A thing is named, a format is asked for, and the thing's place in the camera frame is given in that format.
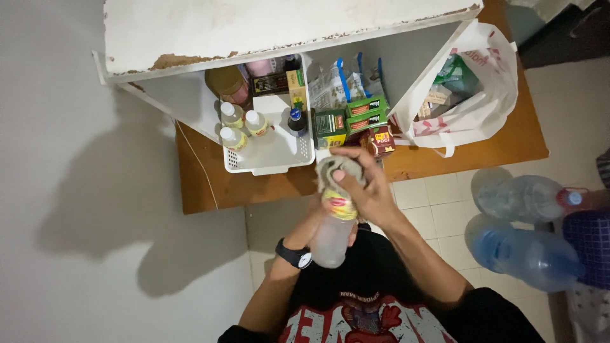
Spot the person's left hand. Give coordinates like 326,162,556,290
292,193,329,252

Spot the person's right hand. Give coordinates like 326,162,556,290
329,146,406,231

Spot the clear bottle with yellow label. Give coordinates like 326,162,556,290
310,188,359,270

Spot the grey cleaning cloth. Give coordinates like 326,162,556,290
315,155,368,197

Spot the black wristwatch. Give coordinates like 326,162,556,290
275,237,314,270

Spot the red-brown tea box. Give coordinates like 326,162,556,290
350,125,397,159

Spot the light green box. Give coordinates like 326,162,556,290
346,96,390,118
345,111,389,135

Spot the dark green and yellow box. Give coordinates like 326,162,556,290
312,110,349,150

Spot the black printed t-shirt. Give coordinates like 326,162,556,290
218,224,546,343

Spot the white plastic basket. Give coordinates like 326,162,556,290
221,52,316,176

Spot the dark bottle with blue cap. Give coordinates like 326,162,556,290
287,108,309,138

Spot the small white-capped yellow-label bottle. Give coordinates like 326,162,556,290
220,101,247,129
219,126,249,153
244,110,275,138

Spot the clear packet with blue strip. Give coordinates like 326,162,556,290
309,58,354,112
352,51,388,100

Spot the white plastic shopping bag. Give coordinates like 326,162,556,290
387,20,519,158

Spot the black flat box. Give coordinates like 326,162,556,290
251,73,290,98

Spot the large clear water bottle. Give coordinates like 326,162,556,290
471,167,585,225

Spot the large blue water bottle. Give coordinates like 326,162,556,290
464,214,587,293

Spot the amber jar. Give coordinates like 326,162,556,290
205,65,251,108

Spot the pink container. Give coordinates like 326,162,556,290
245,58,278,78

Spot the purple checked basket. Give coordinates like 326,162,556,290
562,209,610,291

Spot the white dotted fabric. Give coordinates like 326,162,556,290
566,285,610,343

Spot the dark furniture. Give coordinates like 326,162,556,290
517,0,610,70

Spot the white cable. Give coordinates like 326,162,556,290
175,120,220,211

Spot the white chipped wall cabinet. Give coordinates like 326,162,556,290
92,0,484,145

